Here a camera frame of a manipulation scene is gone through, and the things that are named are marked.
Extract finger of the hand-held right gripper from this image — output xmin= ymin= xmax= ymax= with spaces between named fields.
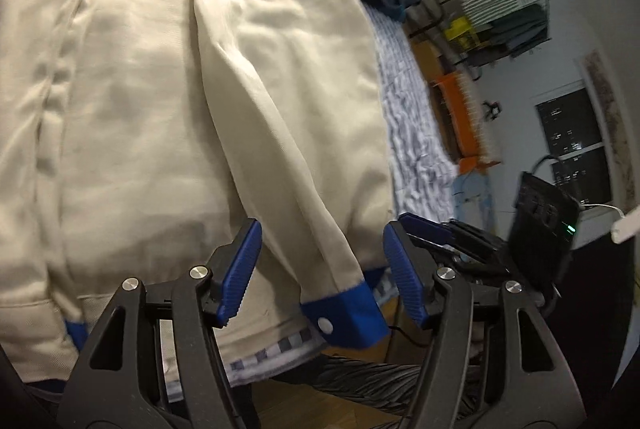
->
xmin=400 ymin=213 xmax=511 ymax=277

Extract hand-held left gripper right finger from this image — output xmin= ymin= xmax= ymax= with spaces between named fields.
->
xmin=382 ymin=221 xmax=588 ymax=429

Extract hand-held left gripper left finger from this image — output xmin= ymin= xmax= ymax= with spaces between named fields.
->
xmin=57 ymin=218 xmax=263 ymax=429

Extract beige and blue jacket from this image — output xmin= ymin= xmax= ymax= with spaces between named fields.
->
xmin=0 ymin=0 xmax=393 ymax=390

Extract dark hanging clothes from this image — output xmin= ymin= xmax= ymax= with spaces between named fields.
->
xmin=487 ymin=4 xmax=551 ymax=60

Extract white charger plug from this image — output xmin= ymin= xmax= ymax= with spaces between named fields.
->
xmin=582 ymin=204 xmax=640 ymax=245

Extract dark window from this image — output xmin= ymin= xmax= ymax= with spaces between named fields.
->
xmin=535 ymin=86 xmax=613 ymax=210

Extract blue white striped blanket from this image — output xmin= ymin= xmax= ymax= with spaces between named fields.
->
xmin=367 ymin=6 xmax=458 ymax=222

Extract dark striped cloth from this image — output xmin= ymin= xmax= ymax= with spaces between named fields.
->
xmin=280 ymin=349 xmax=481 ymax=420

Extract yellow box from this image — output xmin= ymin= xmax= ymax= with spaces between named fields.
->
xmin=445 ymin=16 xmax=481 ymax=52

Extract green white striped towel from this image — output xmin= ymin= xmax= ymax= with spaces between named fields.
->
xmin=460 ymin=0 xmax=543 ymax=27

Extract black floor cable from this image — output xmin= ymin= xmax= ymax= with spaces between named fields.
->
xmin=385 ymin=324 xmax=431 ymax=350

